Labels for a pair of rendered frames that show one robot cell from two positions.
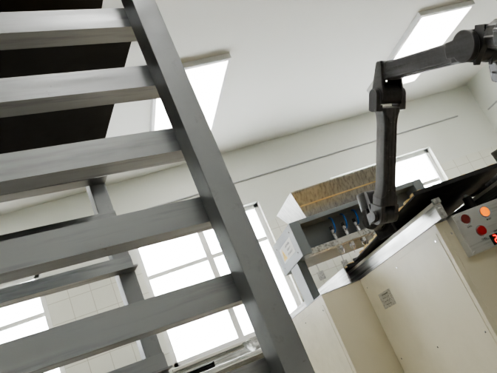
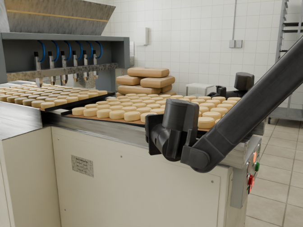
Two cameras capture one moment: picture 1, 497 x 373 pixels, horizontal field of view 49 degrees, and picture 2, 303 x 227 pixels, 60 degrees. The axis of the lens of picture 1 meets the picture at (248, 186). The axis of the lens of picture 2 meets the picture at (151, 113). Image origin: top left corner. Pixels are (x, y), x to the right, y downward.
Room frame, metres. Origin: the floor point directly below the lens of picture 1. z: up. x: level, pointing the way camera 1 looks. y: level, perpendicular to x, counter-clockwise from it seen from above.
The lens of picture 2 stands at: (1.44, 0.04, 1.14)
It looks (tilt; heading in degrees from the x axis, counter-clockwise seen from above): 15 degrees down; 321
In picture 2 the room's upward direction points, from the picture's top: straight up
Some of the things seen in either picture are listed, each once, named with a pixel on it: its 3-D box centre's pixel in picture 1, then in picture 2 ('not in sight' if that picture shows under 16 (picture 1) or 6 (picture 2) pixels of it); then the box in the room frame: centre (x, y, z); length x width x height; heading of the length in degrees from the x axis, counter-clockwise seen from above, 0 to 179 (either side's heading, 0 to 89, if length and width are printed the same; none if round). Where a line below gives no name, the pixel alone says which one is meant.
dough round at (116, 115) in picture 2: not in sight; (117, 114); (2.13, -0.39, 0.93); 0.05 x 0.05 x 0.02
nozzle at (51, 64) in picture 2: (347, 230); (53, 63); (2.50, -0.34, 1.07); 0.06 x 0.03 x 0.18; 19
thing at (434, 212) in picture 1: (339, 286); (13, 106); (2.71, -0.21, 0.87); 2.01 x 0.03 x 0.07; 19
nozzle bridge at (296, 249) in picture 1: (360, 243); (54, 74); (2.65, -0.38, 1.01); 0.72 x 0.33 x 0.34; 109
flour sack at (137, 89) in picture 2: not in sight; (139, 89); (5.24, -2.79, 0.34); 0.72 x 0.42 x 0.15; 24
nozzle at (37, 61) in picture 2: (335, 234); (40, 64); (2.48, -0.28, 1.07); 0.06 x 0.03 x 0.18; 19
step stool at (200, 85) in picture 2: not in sight; (201, 97); (4.45, -3.59, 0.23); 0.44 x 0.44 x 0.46; 12
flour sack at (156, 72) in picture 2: not in sight; (148, 72); (5.27, -3.03, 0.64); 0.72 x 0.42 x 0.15; 26
